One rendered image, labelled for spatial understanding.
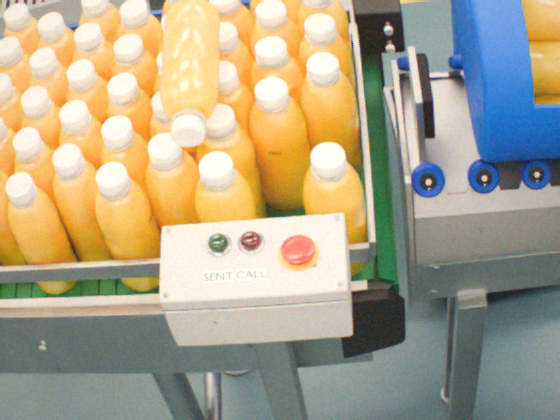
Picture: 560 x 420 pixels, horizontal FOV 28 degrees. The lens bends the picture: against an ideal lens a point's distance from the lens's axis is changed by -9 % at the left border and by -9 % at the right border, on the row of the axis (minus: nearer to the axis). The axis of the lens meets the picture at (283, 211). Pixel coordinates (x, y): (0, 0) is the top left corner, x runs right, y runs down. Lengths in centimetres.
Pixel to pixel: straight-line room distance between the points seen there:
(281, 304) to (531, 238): 44
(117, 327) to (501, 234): 52
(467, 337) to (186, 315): 68
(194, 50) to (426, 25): 169
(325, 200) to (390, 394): 110
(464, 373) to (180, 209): 72
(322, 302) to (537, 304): 130
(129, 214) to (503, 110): 46
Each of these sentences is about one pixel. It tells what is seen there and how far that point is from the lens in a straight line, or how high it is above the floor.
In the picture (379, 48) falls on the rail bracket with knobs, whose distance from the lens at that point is 172.
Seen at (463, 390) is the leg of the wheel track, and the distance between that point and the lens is 205.
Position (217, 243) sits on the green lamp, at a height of 111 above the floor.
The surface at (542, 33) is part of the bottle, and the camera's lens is 143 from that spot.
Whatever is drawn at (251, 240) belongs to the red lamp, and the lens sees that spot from 130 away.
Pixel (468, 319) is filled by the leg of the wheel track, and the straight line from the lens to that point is 183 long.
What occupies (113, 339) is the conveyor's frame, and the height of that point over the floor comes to 83.
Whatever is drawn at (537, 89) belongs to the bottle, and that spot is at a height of 111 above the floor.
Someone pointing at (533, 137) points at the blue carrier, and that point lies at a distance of 140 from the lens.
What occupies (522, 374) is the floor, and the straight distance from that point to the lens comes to 245.
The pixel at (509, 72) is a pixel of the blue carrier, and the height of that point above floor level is 117.
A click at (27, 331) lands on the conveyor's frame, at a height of 86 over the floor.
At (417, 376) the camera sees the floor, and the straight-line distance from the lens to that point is 245.
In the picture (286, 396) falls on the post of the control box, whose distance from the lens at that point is 154.
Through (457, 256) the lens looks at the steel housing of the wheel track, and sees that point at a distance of 159.
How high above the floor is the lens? 217
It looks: 54 degrees down
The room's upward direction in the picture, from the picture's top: 11 degrees counter-clockwise
